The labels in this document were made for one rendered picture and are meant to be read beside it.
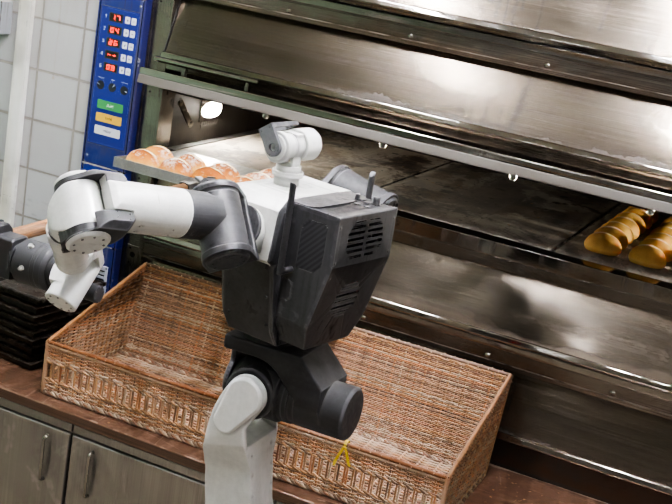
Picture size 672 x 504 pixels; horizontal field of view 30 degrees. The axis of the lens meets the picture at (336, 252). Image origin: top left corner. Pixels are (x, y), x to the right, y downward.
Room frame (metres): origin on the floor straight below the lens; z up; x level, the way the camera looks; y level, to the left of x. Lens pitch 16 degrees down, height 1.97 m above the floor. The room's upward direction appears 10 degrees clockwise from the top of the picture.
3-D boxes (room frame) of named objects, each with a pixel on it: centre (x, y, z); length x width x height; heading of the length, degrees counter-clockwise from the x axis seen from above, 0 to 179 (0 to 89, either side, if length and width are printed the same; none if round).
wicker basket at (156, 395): (3.21, 0.38, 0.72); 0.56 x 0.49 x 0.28; 69
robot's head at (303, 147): (2.46, 0.12, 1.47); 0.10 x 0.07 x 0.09; 146
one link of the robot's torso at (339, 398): (2.42, 0.04, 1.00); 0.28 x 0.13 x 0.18; 68
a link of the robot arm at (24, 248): (2.33, 0.61, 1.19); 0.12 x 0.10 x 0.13; 68
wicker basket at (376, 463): (2.98, -0.17, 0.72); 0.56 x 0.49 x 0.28; 69
